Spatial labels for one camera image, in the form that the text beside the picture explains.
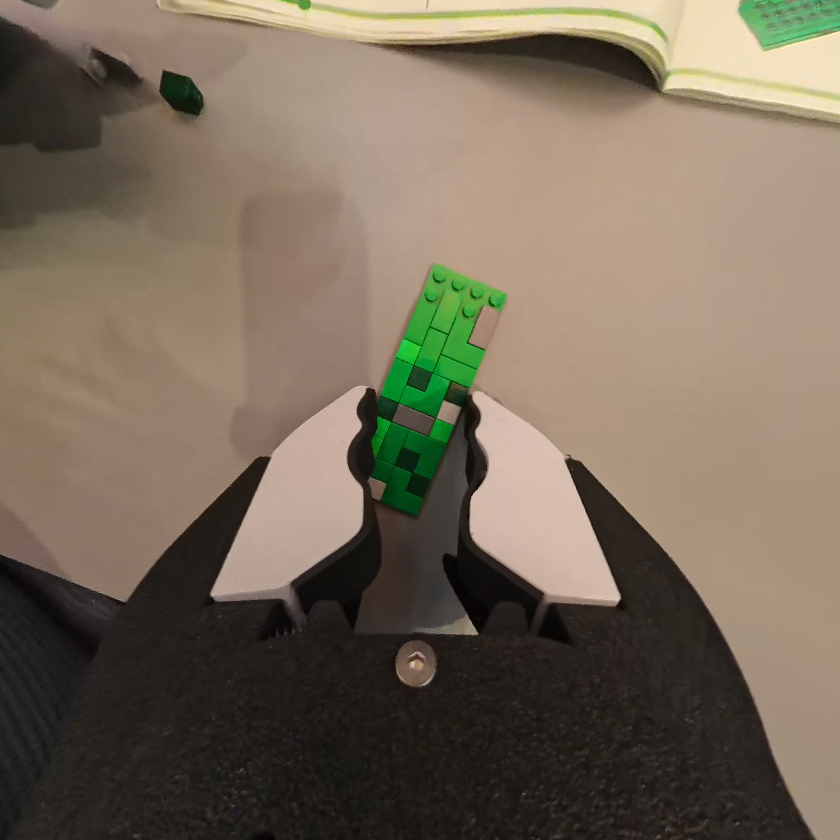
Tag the dark green brick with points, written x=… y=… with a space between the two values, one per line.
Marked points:
x=180 y=92

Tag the open instruction booklet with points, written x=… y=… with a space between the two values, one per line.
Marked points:
x=722 y=46

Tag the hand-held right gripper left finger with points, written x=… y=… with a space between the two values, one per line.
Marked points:
x=295 y=512

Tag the grey desk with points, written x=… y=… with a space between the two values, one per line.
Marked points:
x=590 y=229

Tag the green brick plate assembly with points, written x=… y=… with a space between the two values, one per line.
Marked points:
x=433 y=367

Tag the dark ribbed clothing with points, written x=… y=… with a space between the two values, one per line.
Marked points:
x=39 y=656

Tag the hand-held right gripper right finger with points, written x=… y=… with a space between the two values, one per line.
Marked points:
x=531 y=518

